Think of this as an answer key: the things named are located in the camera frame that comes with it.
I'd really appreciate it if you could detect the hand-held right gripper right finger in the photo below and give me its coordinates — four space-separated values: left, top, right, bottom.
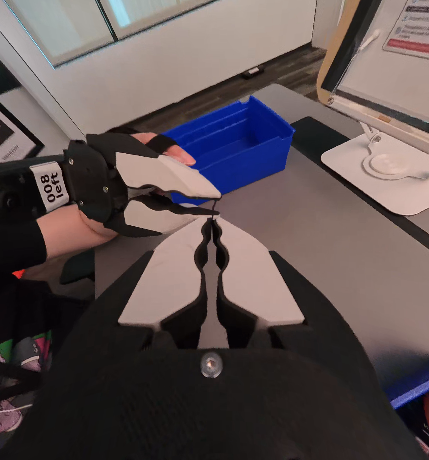
213 216 305 348

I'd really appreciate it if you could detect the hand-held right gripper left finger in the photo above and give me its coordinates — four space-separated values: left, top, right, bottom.
118 216 213 348

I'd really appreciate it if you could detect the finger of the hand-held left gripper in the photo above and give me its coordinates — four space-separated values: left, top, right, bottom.
115 152 223 200
123 194 221 235

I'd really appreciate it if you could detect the blue plastic bin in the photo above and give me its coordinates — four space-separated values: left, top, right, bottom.
385 372 429 410
161 95 296 206

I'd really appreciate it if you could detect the person's left hand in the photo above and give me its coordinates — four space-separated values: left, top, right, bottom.
37 132 197 260

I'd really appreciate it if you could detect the white board stand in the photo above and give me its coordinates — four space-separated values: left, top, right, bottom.
320 120 429 217

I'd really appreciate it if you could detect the glass partition window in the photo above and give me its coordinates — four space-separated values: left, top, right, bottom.
4 0 215 69

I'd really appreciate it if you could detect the white stylus pen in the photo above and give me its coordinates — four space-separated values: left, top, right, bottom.
327 29 381 105

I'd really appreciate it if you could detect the paper notice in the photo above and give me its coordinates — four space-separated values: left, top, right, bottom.
381 0 429 57

